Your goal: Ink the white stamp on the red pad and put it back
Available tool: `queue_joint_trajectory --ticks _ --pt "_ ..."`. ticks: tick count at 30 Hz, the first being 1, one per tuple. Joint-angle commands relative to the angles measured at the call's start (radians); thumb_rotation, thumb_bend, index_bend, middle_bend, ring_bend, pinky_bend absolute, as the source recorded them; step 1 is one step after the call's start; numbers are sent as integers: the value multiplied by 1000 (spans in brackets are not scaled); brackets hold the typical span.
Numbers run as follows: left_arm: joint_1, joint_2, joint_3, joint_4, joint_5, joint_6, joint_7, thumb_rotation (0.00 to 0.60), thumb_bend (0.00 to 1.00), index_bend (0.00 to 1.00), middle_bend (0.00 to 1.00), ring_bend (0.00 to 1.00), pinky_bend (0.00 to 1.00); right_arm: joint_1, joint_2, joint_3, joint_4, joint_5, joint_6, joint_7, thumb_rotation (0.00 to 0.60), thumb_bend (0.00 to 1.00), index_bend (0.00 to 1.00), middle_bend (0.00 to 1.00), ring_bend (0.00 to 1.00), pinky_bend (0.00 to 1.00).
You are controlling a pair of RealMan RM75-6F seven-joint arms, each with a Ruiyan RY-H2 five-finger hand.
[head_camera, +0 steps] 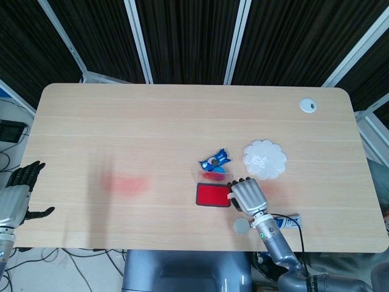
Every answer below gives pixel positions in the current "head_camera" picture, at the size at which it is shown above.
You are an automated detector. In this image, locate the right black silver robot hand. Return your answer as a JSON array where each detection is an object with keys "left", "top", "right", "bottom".
[{"left": 226, "top": 176, "right": 269, "bottom": 217}]

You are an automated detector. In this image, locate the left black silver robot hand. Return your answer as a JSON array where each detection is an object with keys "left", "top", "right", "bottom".
[{"left": 0, "top": 161, "right": 56, "bottom": 228}]

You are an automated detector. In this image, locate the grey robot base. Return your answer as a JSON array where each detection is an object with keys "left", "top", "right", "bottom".
[{"left": 121, "top": 249, "right": 253, "bottom": 292}]

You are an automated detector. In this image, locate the white round jar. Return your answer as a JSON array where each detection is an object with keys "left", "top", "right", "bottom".
[{"left": 233, "top": 217, "right": 252, "bottom": 235}]

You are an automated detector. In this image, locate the red ink pad box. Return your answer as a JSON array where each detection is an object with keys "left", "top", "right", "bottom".
[{"left": 194, "top": 170, "right": 234, "bottom": 209}]

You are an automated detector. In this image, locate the white flower-shaped plastic dish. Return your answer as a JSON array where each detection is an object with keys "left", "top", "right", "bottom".
[{"left": 242, "top": 139, "right": 288, "bottom": 181}]

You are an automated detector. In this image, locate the blue white toothpaste tube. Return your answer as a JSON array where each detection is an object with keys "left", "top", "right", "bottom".
[{"left": 275, "top": 214, "right": 303, "bottom": 229}]

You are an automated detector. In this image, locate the blue cookie packet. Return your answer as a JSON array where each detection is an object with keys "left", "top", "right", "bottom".
[{"left": 199, "top": 148, "right": 231, "bottom": 171}]

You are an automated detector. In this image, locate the black box device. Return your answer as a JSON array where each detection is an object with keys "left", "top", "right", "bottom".
[{"left": 0, "top": 120, "right": 27, "bottom": 143}]

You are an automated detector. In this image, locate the black mesh bin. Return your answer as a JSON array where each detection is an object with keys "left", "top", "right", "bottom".
[{"left": 252, "top": 251, "right": 285, "bottom": 282}]

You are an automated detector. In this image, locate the black floor cable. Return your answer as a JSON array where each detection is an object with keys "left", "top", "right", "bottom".
[{"left": 62, "top": 249, "right": 94, "bottom": 292}]

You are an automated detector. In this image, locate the white partition frame post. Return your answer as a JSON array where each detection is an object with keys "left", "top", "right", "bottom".
[
  {"left": 38, "top": 0, "right": 89, "bottom": 75},
  {"left": 320, "top": 14, "right": 389, "bottom": 88},
  {"left": 0, "top": 78, "right": 38, "bottom": 117},
  {"left": 354, "top": 91, "right": 389, "bottom": 171},
  {"left": 224, "top": 0, "right": 253, "bottom": 86},
  {"left": 123, "top": 0, "right": 154, "bottom": 85}
]

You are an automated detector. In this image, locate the white table cable grommet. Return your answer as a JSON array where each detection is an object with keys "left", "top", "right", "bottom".
[{"left": 298, "top": 98, "right": 318, "bottom": 114}]

